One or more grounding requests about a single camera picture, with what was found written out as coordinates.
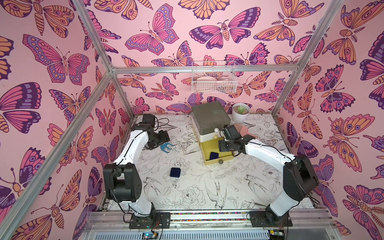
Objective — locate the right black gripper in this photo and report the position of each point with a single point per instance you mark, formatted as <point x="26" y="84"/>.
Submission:
<point x="226" y="145"/>

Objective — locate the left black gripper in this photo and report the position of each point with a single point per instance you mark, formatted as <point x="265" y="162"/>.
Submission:
<point x="164" y="137"/>

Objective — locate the small navy brooch box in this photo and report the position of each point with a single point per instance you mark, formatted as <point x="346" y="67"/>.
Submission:
<point x="213" y="156"/>

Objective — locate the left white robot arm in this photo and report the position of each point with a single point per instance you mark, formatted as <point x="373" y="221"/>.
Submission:
<point x="123" y="183"/>

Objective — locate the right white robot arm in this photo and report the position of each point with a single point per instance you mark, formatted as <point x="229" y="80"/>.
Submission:
<point x="299" y="176"/>

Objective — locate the white potted succulent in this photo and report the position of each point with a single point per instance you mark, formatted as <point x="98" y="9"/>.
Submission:
<point x="240" y="112"/>

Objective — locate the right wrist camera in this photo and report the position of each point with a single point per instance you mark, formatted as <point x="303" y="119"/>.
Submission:
<point x="231" y="133"/>

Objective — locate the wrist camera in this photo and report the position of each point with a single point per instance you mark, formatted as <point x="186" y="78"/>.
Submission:
<point x="231" y="133"/>
<point x="149" y="119"/>

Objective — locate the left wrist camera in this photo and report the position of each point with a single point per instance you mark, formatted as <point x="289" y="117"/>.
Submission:
<point x="149" y="119"/>

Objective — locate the three-drawer cabinet frame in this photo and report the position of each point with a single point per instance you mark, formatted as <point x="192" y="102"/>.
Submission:
<point x="208" y="120"/>

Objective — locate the white wire basket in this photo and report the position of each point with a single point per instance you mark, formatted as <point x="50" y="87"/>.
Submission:
<point x="214" y="79"/>

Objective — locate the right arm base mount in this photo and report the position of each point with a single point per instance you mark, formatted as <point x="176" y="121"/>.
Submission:
<point x="267" y="218"/>

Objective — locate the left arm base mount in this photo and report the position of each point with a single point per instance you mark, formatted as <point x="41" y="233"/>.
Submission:
<point x="158" y="220"/>

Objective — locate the aluminium front rail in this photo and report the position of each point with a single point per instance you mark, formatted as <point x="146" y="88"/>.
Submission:
<point x="300" y="224"/>

